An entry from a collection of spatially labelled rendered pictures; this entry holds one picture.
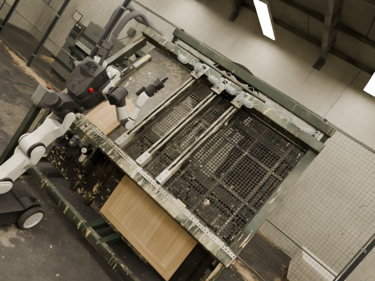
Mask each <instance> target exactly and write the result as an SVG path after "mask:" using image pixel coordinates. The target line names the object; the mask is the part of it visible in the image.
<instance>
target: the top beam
mask: <svg viewBox="0 0 375 281"><path fill-rule="evenodd" d="M142 34H143V35H144V36H145V37H146V39H147V41H148V42H149V43H151V44H153V45H154V46H155V47H157V48H158V49H160V50H161V51H162V52H164V53H165V54H167V55H168V56H170V57H171V58H173V59H174V60H175V61H177V62H178V63H180V64H181V65H182V66H184V67H186V68H187V69H188V70H190V71H191V72H192V71H193V70H194V65H195V64H197V63H199V60H197V59H196V58H194V57H193V56H191V55H190V54H188V53H187V52H185V51H184V50H182V49H181V48H179V47H178V46H176V45H175V44H173V43H172V42H170V41H169V40H167V39H166V38H164V37H163V36H161V35H160V34H158V33H157V32H155V31H154V30H153V29H151V28H149V27H147V28H145V29H144V30H143V31H142ZM178 50H179V51H178ZM179 53H180V55H181V54H182V55H183V56H184V57H187V59H188V60H190V61H188V63H186V64H184V63H182V62H180V61H179V60H178V58H177V57H178V56H179ZM193 60H194V62H195V64H194V62H193ZM209 72H210V75H213V76H214V77H215V78H217V79H218V80H219V79H220V78H221V77H222V76H221V75H220V74H218V73H217V72H215V71H214V70H212V69H211V68H210V69H209V70H208V71H206V72H205V73H204V74H202V76H201V78H202V79H203V80H204V81H206V82H207V83H209V84H210V85H211V86H214V84H212V83H211V82H210V81H209V80H208V76H209ZM229 85H230V86H231V87H232V88H234V89H235V90H236V92H241V91H242V89H241V88H239V87H238V86H236V85H235V84H233V83H231V84H229ZM222 93H223V94H224V95H226V96H227V97H229V98H230V99H232V100H233V99H234V98H235V97H236V96H238V95H239V94H240V93H235V94H234V95H230V94H229V93H227V91H226V90H225V89H224V90H223V91H222ZM248 100H249V101H252V103H253V105H254V106H253V107H252V108H247V107H246V106H244V105H242V107H244V108H245V109H246V110H248V111H249V112H251V113H252V114H253V115H255V116H256V117H258V118H259V119H260V120H262V121H264V122H265V123H266V124H268V125H269V126H271V127H272V128H273V129H275V130H277V131H278V132H279V133H281V134H282V135H284V136H285V137H286V138H288V139H289V140H291V141H293V142H294V143H295V144H297V145H298V146H300V147H301V148H302V149H304V150H306V151H308V150H311V151H313V152H314V153H316V154H317V155H318V154H319V153H320V152H321V150H322V149H323V148H324V147H325V144H323V143H322V142H320V141H319V140H317V139H316V138H314V137H313V136H311V135H310V134H308V133H307V132H305V131H304V130H302V129H301V128H299V127H298V126H296V125H294V124H293V123H292V122H290V121H289V120H287V119H286V118H284V117H283V116H281V115H279V114H278V113H277V112H275V111H274V110H272V109H271V108H269V107H268V106H266V105H264V104H263V103H262V102H260V101H259V100H257V99H256V98H254V97H253V96H251V97H250V98H249V99H248ZM255 104H259V105H255Z"/></svg>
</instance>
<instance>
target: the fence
mask: <svg viewBox="0 0 375 281"><path fill-rule="evenodd" d="M147 55H149V54H147ZM147 55H146V56H147ZM146 56H144V57H143V58H141V59H140V60H142V59H145V60H144V61H143V62H140V60H139V61H137V62H136V63H135V64H134V66H135V67H136V68H134V69H133V70H132V71H130V72H129V73H128V74H127V75H125V76H124V77H122V78H117V79H113V80H112V82H113V84H114V86H116V85H118V84H119V83H120V82H121V81H123V80H124V79H125V78H127V77H128V76H130V74H132V73H133V72H135V71H136V70H137V69H139V68H140V67H141V66H143V65H144V64H145V63H147V62H148V61H150V60H151V59H152V58H151V56H150V55H149V57H148V58H147V59H146V58H145V57H146Z"/></svg>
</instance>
